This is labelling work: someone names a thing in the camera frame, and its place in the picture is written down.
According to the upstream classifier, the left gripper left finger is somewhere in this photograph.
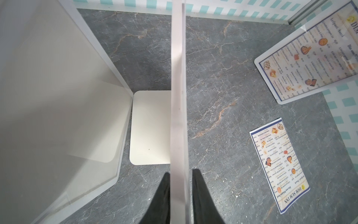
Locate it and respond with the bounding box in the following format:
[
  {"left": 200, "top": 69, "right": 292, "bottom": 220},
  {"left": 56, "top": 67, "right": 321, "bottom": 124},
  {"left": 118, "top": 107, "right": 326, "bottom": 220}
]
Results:
[{"left": 139, "top": 172, "right": 171, "bottom": 224}]

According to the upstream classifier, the dim sum menu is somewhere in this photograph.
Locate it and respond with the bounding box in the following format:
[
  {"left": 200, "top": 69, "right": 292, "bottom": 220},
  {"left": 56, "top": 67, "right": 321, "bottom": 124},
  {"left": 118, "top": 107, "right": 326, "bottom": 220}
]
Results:
[
  {"left": 250, "top": 118, "right": 310, "bottom": 214},
  {"left": 258, "top": 1, "right": 358, "bottom": 102}
]

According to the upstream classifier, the white menu stand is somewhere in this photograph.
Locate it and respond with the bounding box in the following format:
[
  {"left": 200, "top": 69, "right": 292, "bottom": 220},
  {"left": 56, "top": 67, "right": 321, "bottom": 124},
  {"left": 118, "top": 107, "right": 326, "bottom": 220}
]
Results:
[
  {"left": 129, "top": 1, "right": 190, "bottom": 224},
  {"left": 1, "top": 1, "right": 133, "bottom": 224}
]

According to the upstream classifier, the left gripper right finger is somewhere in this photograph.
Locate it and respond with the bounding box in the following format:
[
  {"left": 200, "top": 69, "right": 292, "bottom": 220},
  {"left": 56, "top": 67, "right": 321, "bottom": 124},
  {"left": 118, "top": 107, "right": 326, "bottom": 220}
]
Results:
[{"left": 192, "top": 169, "right": 225, "bottom": 224}]

